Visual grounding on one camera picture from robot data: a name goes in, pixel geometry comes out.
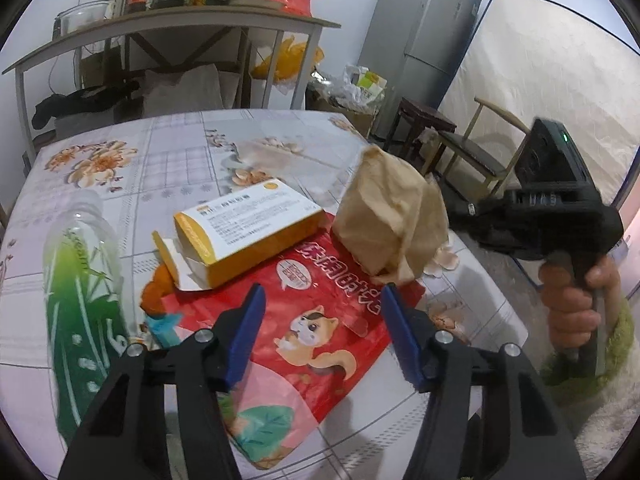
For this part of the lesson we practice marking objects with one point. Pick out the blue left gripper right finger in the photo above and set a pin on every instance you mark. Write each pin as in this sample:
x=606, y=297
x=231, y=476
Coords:
x=406, y=346

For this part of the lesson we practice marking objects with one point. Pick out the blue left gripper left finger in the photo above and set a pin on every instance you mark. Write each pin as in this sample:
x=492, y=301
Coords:
x=242, y=328

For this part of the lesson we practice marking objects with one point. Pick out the red squirrel snack bag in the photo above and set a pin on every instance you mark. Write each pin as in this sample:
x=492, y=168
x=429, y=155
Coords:
x=321, y=332

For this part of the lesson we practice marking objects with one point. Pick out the brown paper bag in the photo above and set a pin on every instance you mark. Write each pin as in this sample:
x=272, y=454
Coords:
x=391, y=219

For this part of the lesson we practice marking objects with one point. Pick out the yellow white medicine box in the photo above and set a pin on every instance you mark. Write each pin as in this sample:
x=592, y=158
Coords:
x=219, y=240

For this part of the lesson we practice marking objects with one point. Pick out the right hand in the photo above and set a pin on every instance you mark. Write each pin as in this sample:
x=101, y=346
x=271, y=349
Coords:
x=571, y=318

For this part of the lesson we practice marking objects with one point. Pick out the wooden chair black seat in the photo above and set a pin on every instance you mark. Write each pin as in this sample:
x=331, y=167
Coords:
x=463, y=147

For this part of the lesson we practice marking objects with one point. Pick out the white mattress blue trim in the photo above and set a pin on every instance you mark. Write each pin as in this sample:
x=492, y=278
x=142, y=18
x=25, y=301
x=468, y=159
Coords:
x=536, y=58

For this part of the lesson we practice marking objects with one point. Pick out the green label plastic bottle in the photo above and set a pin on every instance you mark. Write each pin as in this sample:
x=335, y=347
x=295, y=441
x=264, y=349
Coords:
x=82, y=286

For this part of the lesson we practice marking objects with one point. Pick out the dark wooden stool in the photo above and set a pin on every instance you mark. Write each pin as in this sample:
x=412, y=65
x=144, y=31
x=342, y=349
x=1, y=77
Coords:
x=419, y=117

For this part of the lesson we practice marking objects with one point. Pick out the floral tablecloth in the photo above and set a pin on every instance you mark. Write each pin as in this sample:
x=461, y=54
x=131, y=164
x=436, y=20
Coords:
x=147, y=231

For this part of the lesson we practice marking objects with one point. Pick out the brown cardboard box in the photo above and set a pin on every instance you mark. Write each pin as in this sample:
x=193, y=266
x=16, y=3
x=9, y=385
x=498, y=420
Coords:
x=360, y=122

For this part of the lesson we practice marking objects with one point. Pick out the grey refrigerator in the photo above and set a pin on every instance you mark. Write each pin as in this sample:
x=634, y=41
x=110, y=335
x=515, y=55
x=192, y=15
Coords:
x=417, y=46

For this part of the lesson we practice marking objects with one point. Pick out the orange plastic bag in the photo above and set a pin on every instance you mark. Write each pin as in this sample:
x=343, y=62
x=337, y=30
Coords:
x=289, y=62

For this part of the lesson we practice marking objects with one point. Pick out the grey metal frame table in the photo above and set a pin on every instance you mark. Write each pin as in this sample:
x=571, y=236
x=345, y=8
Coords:
x=176, y=39

